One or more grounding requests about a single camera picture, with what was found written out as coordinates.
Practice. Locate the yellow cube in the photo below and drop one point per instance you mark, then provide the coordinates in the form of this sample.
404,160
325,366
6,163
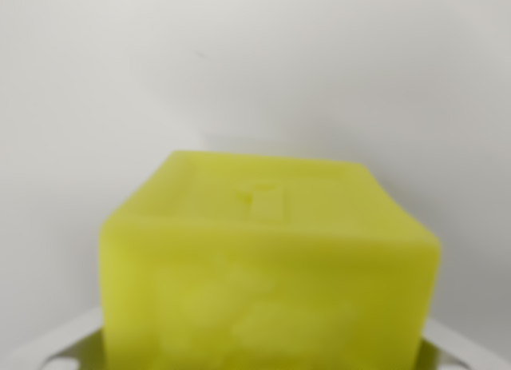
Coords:
263,274

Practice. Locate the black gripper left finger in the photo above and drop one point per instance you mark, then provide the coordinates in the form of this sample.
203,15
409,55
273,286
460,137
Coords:
64,342

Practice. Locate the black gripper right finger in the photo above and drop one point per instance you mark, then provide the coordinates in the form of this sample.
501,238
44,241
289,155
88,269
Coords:
459,350

